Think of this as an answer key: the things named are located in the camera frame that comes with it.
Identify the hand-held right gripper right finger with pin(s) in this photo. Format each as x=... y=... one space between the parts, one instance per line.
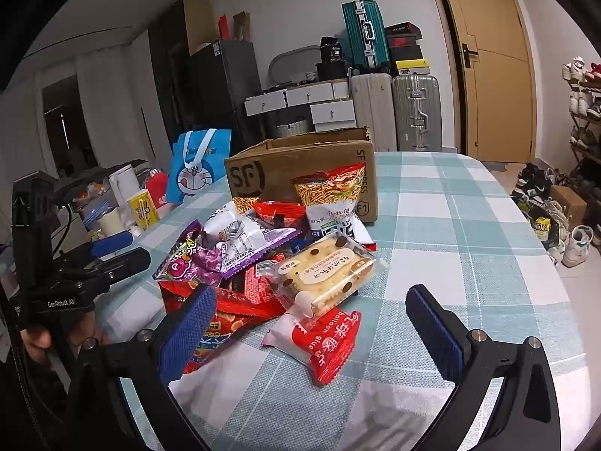
x=436 y=333

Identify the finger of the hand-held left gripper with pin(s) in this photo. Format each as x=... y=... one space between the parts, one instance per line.
x=126 y=260
x=112 y=243

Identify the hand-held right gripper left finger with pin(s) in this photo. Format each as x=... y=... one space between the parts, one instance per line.
x=188 y=333

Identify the red cracker packet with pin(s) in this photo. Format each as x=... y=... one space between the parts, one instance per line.
x=234 y=319

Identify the purple candy packet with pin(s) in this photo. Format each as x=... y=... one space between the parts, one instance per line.
x=188 y=263

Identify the white purple-edged packet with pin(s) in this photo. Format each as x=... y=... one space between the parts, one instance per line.
x=239 y=235

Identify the red white candy packet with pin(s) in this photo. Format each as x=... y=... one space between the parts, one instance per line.
x=324 y=343

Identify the red noodle snack packet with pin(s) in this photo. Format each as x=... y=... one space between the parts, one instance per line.
x=244 y=204

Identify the yellow cake packet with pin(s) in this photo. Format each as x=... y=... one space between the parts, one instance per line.
x=319 y=272

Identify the blue snack packet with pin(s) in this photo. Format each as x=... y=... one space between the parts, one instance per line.
x=300 y=245

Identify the red cookie packet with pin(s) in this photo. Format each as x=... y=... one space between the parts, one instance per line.
x=277 y=211

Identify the noodle snack packet white bottom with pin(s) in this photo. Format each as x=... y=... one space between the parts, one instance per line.
x=328 y=197

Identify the brown cardboard box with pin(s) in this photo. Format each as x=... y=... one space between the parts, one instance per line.
x=281 y=169

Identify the person's left hand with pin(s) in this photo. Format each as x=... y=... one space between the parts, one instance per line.
x=37 y=343

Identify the yellow drink carton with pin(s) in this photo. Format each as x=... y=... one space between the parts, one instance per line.
x=143 y=209

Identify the white kettle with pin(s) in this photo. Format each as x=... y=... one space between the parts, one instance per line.
x=123 y=185

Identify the dark bag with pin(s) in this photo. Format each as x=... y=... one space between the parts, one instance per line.
x=94 y=176

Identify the red pouch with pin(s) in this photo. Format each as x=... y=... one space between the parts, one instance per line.
x=158 y=188

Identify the checked tablecloth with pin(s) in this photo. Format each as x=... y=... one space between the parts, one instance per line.
x=446 y=225

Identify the blue cartoon gift bag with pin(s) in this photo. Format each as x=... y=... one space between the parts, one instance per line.
x=197 y=169

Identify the yellow packet in bag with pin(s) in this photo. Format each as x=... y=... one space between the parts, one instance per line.
x=543 y=228

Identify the white green sneaker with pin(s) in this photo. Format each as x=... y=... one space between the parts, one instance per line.
x=577 y=246

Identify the pile of shoes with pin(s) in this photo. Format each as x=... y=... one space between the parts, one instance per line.
x=535 y=188

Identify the small cardboard box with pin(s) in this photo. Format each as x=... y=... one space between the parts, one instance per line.
x=569 y=206

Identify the black fridge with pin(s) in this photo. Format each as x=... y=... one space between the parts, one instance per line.
x=225 y=94

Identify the brown wardrobe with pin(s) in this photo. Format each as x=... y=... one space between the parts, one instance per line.
x=173 y=56

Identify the grey woven basket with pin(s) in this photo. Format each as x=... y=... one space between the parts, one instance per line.
x=291 y=128

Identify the silver suitcase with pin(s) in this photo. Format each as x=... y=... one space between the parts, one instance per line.
x=415 y=112

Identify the beige suitcase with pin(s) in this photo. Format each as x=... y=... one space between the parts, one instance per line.
x=373 y=112

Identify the red paper bag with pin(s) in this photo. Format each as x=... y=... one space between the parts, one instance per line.
x=225 y=28

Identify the white drawer unit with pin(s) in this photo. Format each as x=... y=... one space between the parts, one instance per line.
x=310 y=96

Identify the brown paper bag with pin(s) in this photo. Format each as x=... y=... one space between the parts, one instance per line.
x=242 y=27

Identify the grey oval tray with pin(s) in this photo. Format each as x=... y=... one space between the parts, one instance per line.
x=291 y=63

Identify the wooden door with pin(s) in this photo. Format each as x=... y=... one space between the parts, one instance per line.
x=497 y=80

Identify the shoe rack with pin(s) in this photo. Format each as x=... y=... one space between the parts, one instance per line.
x=584 y=117

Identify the yellow black shoe box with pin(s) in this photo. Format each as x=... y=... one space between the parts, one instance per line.
x=412 y=66

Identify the black labelled bag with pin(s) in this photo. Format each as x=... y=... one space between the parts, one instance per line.
x=332 y=56

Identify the black red shoe box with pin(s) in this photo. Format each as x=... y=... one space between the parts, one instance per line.
x=403 y=36

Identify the teal suitcase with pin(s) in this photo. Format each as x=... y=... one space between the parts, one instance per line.
x=364 y=37

